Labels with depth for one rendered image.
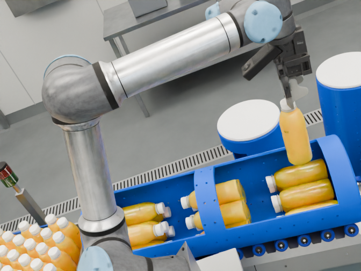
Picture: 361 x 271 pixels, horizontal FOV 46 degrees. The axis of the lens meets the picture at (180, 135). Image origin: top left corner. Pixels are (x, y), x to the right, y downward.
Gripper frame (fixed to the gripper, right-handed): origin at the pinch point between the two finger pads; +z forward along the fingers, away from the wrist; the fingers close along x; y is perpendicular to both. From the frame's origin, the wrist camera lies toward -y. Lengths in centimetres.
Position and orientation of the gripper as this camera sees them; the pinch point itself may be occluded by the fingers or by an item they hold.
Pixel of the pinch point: (287, 101)
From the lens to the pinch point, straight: 118.3
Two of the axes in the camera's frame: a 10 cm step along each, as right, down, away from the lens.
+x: 0.1, -6.1, 7.9
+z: 3.4, 7.4, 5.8
